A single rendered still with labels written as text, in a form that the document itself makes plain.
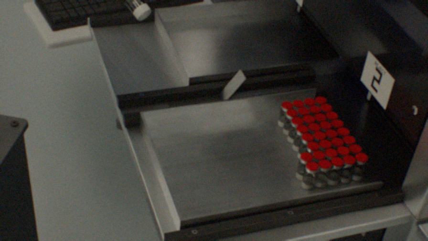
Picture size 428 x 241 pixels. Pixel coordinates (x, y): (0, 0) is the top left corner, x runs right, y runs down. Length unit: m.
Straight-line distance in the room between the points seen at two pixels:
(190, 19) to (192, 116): 0.35
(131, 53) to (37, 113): 1.31
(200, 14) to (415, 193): 0.66
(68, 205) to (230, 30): 1.03
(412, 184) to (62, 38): 0.86
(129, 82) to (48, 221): 1.02
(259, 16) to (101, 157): 1.08
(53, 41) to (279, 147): 0.63
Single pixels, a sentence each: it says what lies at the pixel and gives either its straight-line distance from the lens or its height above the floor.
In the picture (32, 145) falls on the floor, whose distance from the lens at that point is 2.49.
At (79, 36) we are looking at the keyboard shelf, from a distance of 1.56.
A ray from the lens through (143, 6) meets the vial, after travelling 0.87.
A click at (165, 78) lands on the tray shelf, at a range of 1.29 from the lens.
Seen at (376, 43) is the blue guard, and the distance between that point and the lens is 1.12.
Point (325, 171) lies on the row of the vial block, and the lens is 1.08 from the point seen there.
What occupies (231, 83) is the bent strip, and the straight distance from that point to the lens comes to 1.24.
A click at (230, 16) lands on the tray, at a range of 1.51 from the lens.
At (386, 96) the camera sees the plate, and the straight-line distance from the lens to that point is 1.11.
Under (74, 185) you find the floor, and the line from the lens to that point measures 2.32.
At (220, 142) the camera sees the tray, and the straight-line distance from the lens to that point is 1.15.
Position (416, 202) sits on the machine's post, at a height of 0.91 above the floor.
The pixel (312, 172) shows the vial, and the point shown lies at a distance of 1.06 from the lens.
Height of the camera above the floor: 1.64
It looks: 39 degrees down
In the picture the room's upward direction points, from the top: 6 degrees clockwise
